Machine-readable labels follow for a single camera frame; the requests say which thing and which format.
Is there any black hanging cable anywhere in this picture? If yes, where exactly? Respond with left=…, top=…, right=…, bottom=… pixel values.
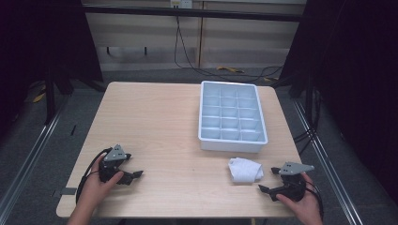
left=174, top=15, right=284, bottom=83

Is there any person's left hand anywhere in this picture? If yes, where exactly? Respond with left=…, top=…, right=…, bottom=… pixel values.
left=76, top=155, right=125, bottom=206

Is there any white divided storage box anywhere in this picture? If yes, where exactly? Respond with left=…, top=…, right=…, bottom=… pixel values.
left=197, top=80, right=269, bottom=154

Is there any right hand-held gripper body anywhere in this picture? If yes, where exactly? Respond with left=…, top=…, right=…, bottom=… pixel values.
left=268, top=161, right=315, bottom=203

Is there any bundle of black cables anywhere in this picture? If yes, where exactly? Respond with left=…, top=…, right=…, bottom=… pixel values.
left=293, top=88, right=324, bottom=155

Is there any metal floor rail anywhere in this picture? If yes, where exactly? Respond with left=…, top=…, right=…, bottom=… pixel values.
left=0, top=102, right=65, bottom=218
left=292, top=98, right=364, bottom=225

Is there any black horizontal bar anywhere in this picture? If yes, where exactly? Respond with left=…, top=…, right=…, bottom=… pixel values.
left=82, top=5, right=304, bottom=23

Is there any grey tape strip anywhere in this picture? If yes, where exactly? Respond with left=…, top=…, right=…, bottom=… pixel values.
left=51, top=187, right=78, bottom=198

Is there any yellow strap on floor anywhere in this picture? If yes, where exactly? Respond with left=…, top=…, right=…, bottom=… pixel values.
left=216, top=65, right=246, bottom=75
left=32, top=91, right=47, bottom=104

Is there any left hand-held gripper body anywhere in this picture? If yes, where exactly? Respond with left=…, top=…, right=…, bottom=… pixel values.
left=99, top=143, right=132, bottom=186

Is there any person's right hand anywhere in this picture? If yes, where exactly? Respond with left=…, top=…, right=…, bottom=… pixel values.
left=275, top=172, right=324, bottom=225

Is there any white wall socket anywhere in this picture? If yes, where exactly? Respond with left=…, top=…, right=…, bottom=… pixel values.
left=170, top=0, right=192, bottom=9

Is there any left hand-held gripper black cable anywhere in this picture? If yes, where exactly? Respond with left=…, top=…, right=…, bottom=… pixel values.
left=75, top=147, right=113, bottom=204

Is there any black metal stand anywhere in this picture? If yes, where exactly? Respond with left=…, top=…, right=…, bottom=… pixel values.
left=42, top=67, right=75, bottom=126

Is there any dark curtain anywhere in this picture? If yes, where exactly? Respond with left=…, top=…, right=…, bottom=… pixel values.
left=0, top=0, right=105, bottom=132
left=277, top=0, right=398, bottom=205

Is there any white cloth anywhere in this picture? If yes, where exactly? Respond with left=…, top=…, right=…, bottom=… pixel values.
left=227, top=157, right=265, bottom=185

